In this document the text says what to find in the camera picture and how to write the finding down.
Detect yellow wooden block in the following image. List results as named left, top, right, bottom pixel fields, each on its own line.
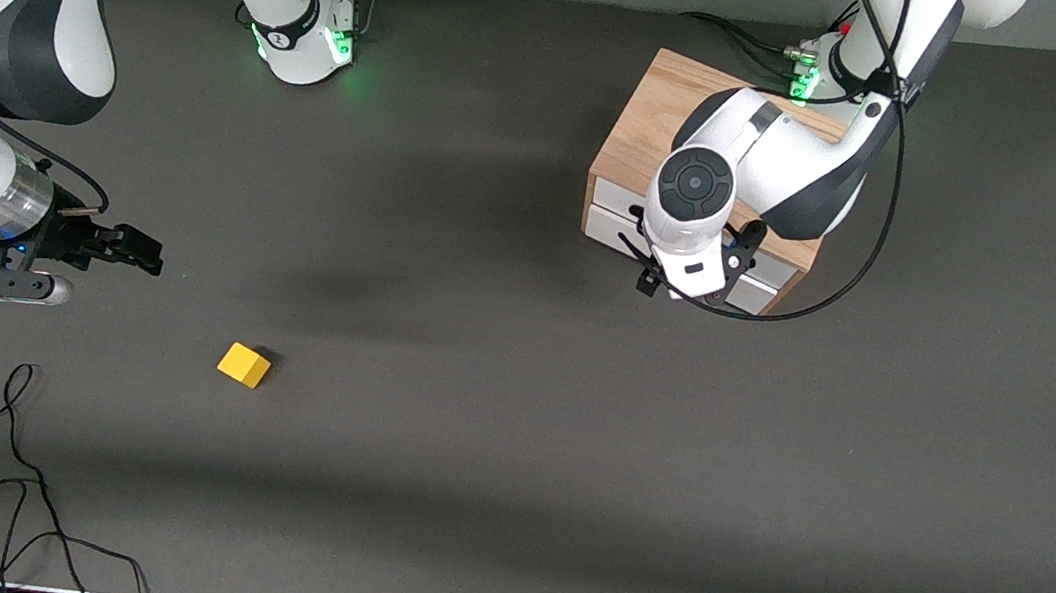
left=214, top=340, right=275, bottom=393

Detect white drawer with black handle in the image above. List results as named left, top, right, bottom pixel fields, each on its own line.
left=577, top=175, right=801, bottom=320

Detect wooden drawer cabinet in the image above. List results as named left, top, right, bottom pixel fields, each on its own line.
left=573, top=40, right=859, bottom=325

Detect thin black loose cable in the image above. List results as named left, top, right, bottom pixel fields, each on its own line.
left=0, top=360, right=181, bottom=593

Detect black left arm base cables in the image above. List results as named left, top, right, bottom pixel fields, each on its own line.
left=674, top=0, right=865, bottom=88

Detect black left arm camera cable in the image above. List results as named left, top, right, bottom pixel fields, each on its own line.
left=608, top=0, right=928, bottom=339

